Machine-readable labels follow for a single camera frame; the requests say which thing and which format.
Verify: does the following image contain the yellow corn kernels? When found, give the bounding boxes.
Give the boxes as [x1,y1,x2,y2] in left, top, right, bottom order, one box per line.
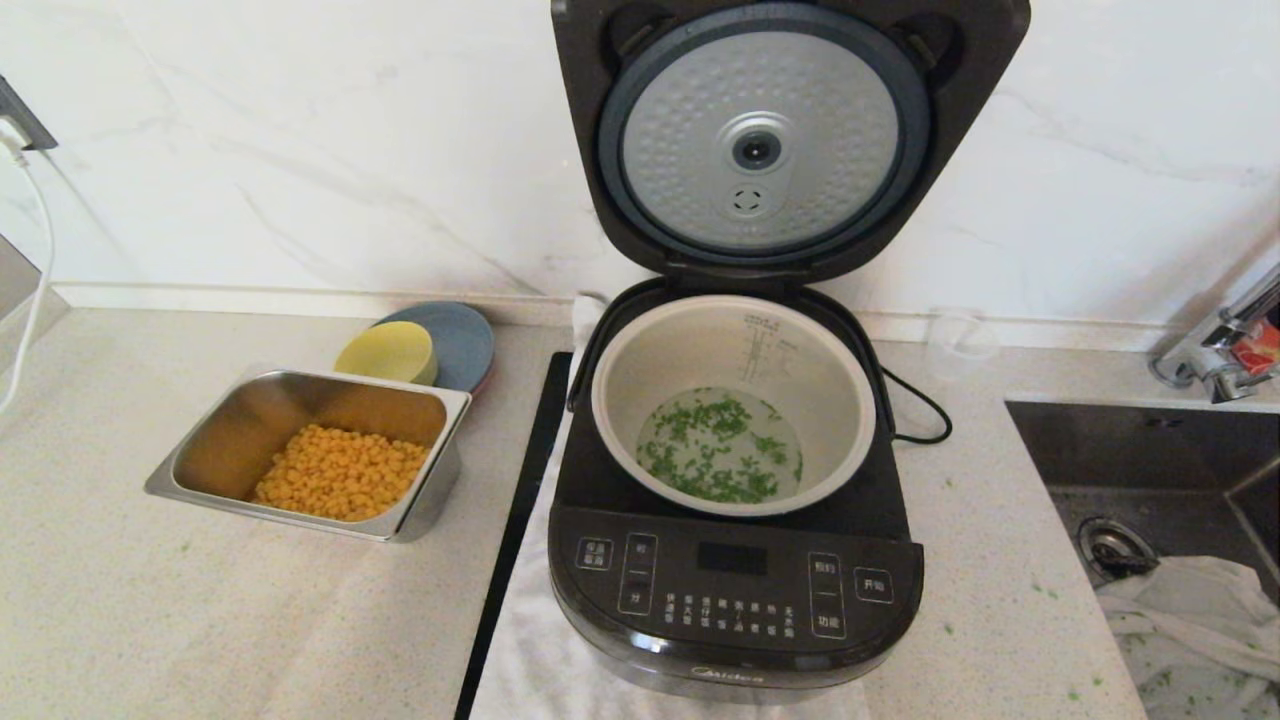
[253,423,433,523]

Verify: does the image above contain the yellow bowl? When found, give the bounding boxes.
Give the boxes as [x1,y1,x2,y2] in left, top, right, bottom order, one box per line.
[333,320,439,387]

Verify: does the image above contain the chopped green scallions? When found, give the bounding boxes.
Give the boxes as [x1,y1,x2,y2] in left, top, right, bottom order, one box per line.
[638,392,804,504]

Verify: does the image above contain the black rice cooker lid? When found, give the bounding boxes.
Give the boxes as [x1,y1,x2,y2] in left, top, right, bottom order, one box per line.
[551,0,1032,287]

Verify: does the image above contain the grey inner pot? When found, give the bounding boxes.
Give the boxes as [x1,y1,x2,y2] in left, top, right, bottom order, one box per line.
[590,295,878,519]

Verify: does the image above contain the metal sink drain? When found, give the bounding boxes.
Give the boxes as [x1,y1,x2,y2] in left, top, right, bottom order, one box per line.
[1075,517,1159,581]

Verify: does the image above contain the chrome faucet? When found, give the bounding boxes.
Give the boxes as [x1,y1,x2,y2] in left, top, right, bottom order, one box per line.
[1148,264,1280,405]

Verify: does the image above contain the white cloth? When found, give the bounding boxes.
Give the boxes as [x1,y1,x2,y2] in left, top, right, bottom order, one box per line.
[1092,555,1280,720]

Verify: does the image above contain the black rice cooker body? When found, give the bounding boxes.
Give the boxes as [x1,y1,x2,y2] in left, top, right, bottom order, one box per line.
[547,280,926,706]

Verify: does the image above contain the white towel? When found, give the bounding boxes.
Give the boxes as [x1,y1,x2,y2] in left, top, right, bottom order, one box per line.
[470,293,873,720]

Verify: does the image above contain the stainless steel tray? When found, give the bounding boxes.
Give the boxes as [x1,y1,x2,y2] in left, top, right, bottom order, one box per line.
[143,367,473,544]

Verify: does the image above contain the clear measuring cup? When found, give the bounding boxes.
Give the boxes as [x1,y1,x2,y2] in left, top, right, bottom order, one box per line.
[925,308,1001,386]

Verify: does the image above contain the blue plate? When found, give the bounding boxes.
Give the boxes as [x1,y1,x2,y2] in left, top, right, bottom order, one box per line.
[372,302,496,394]

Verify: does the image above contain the dark wall socket plate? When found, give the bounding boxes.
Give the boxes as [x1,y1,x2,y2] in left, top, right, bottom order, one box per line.
[0,75,59,153]

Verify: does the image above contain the black power cord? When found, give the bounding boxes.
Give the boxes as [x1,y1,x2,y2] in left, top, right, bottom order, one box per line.
[885,370,952,446]

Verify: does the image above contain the black strip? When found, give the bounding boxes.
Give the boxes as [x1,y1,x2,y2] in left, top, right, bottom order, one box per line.
[455,352,574,720]

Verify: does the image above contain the orange red item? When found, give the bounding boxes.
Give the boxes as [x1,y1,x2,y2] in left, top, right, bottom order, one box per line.
[1235,325,1280,379]

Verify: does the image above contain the white cable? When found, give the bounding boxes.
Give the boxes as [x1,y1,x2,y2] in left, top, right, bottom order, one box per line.
[0,120,57,416]

